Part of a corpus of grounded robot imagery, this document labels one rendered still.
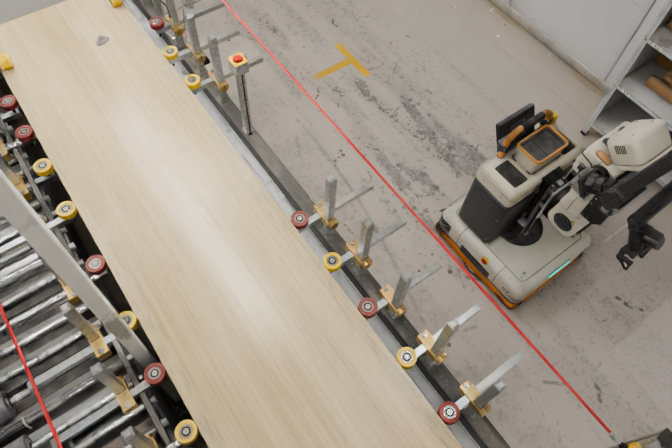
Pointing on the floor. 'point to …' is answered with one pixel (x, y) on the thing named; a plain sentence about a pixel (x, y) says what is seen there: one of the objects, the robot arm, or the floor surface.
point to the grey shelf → (633, 89)
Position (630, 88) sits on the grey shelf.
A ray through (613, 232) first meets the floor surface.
